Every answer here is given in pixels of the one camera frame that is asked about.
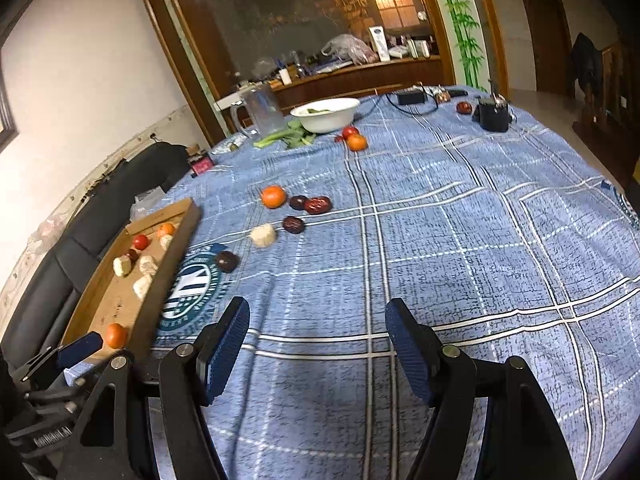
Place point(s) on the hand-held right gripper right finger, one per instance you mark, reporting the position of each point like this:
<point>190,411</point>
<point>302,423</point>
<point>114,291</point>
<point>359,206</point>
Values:
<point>412,350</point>

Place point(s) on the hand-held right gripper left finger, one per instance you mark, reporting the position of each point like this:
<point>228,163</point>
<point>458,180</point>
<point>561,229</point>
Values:
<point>227,345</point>

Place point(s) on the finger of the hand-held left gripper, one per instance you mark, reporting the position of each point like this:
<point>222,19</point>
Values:
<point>80,350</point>

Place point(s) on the large orange with stem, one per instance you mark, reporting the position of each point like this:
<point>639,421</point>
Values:
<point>116,335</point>

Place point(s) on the cardboard box tray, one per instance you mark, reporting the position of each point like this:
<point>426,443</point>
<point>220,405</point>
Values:
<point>115,300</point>

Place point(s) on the dark purple date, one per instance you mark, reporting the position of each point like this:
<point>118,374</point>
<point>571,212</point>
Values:
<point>226,261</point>
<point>298,202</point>

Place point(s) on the black sofa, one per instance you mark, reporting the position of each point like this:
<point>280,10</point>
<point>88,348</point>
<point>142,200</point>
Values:
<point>75,245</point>

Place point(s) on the blue checked tablecloth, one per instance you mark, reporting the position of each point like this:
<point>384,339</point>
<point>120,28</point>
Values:
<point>425,235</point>

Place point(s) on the red tomato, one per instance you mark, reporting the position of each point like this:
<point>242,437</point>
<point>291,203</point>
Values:
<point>350,132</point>
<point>141,241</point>

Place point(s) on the wrinkled red date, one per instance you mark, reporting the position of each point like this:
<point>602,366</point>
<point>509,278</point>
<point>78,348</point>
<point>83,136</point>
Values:
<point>318,205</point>
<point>293,224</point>

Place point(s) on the white plastic bag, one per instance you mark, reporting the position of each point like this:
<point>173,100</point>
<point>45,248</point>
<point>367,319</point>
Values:
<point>145,202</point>

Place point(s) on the pink box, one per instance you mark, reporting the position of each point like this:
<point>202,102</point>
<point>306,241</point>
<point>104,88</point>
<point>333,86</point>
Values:
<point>201,165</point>

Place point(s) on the green leafy vegetable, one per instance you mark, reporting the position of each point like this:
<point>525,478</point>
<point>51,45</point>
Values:
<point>285,137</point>

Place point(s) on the clear plastic pitcher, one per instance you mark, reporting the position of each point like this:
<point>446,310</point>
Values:
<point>260,107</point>

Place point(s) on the dark red apple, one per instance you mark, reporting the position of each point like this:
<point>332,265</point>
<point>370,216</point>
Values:
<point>464,107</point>

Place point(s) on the black round container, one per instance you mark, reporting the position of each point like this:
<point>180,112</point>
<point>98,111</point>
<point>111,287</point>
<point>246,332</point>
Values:
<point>493,115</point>

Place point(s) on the white bowl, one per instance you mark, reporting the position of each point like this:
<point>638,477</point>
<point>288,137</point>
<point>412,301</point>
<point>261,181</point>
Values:
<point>325,115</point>

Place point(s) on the small brown object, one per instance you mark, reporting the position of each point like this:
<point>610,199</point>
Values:
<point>440,94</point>

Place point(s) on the white cup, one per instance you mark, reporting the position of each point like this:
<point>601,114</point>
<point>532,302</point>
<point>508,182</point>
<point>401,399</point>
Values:
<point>285,76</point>

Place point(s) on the wooden sideboard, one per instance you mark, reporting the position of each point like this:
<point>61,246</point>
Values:
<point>350,77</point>

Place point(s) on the white lotion tube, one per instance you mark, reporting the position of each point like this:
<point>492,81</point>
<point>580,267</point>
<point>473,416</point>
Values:
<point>378,42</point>

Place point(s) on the clear plastic bag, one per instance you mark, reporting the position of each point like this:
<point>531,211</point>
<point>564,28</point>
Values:
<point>347,47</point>

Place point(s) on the wooden stair railing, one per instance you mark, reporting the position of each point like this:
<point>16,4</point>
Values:
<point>612,100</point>

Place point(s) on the black jacket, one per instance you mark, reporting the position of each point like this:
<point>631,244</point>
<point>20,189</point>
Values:
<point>586,67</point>

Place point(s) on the brown wooden door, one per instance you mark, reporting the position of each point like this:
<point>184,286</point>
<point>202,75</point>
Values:
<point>547,40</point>

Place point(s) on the dark picture frame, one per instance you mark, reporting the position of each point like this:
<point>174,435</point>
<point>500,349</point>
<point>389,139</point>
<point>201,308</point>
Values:
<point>6,110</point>

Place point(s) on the green bamboo wall decal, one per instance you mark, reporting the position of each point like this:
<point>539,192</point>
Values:
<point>462,25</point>

